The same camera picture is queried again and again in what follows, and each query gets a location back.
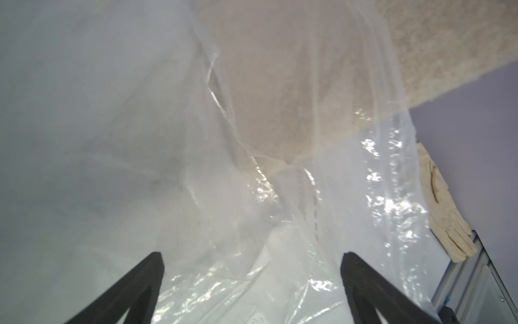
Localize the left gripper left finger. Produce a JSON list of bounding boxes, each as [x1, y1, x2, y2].
[[68, 252, 165, 324]]

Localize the aluminium front rail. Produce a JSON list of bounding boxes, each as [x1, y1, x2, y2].
[[432, 231, 517, 324]]

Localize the beige fuzzy scarf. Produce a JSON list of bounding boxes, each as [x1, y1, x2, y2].
[[194, 1, 517, 175]]

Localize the clear plastic vacuum bag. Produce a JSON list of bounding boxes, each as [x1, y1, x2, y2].
[[1, 1, 434, 323]]

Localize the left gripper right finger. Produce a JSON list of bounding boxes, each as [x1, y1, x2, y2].
[[340, 252, 440, 324]]

